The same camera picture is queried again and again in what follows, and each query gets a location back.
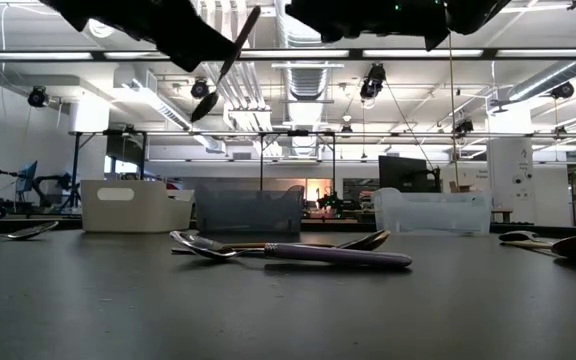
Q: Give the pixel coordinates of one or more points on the black ceiling camera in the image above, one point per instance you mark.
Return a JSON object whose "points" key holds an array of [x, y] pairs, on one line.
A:
{"points": [[463, 126], [199, 90], [373, 85], [563, 90], [38, 97]]}

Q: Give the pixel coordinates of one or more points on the small tilted monitor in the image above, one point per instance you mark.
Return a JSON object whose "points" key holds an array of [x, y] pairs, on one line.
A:
{"points": [[28, 177]]}

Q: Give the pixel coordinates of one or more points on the white plastic bin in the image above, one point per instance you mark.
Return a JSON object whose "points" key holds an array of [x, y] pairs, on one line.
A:
{"points": [[138, 210]]}

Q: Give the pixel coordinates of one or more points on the dark grey translucent bin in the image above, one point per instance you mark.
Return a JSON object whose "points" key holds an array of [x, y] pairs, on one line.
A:
{"points": [[248, 215]]}

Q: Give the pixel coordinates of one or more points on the dark slim metal spoon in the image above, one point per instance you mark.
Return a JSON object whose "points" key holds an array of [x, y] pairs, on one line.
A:
{"points": [[355, 245], [518, 236]]}

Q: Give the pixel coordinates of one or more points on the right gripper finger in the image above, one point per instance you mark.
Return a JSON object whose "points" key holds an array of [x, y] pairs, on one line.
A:
{"points": [[333, 20]]}

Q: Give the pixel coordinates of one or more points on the black computer monitor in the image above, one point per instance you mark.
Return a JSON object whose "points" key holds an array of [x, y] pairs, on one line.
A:
{"points": [[403, 172]]}

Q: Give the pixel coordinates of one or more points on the silver ventilation duct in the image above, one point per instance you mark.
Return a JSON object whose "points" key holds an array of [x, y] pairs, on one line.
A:
{"points": [[543, 80], [308, 80]]}

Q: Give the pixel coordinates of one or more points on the clear plastic bin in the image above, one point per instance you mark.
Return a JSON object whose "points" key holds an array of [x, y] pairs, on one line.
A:
{"points": [[433, 212]]}

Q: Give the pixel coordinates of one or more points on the black table mat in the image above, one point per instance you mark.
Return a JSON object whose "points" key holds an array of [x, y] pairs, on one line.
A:
{"points": [[288, 320]]}

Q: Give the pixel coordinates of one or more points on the white square pillar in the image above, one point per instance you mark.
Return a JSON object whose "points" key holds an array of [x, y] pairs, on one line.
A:
{"points": [[510, 200]]}

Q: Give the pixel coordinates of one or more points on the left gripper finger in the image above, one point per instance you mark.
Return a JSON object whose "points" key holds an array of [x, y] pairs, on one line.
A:
{"points": [[198, 45]]}

